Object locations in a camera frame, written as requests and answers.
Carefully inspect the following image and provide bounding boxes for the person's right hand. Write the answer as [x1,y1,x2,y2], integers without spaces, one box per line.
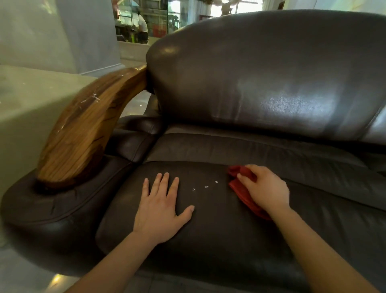
[236,164,291,216]

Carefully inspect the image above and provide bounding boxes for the person's left hand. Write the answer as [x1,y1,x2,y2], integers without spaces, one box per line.
[133,172,195,246]

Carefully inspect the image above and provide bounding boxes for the red cleaning cloth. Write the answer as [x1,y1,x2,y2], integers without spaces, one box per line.
[227,165,273,222]

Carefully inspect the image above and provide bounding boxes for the person's right forearm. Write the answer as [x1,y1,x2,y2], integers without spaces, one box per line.
[267,205,381,293]

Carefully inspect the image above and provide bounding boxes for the person's left forearm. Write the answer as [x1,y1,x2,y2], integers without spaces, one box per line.
[65,231,160,293]

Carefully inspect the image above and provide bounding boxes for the dark brown leather sofa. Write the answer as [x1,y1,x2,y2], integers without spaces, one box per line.
[0,9,386,293]

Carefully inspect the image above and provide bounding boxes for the wooden sofa armrest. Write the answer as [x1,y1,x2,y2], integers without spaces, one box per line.
[36,65,148,189]

